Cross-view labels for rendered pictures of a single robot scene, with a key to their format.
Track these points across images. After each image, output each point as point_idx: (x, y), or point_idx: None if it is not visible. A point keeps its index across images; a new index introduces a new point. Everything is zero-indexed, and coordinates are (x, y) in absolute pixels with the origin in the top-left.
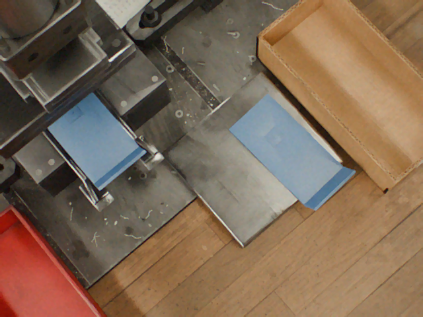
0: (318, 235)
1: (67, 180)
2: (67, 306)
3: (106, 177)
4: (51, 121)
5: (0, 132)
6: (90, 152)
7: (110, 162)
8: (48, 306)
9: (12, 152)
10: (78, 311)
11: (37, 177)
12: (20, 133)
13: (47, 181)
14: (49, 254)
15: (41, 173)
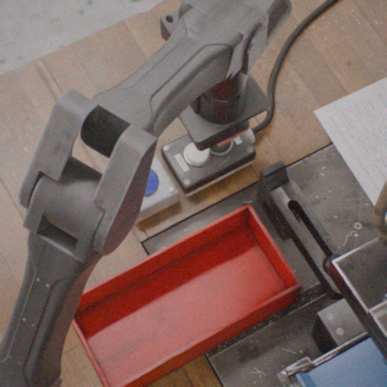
0: None
1: (325, 351)
2: (191, 331)
3: (311, 386)
4: (364, 325)
5: (353, 267)
6: (345, 376)
7: None
8: (194, 311)
9: (334, 280)
10: (184, 342)
11: (323, 313)
12: (348, 287)
13: (320, 326)
14: (242, 315)
15: (328, 318)
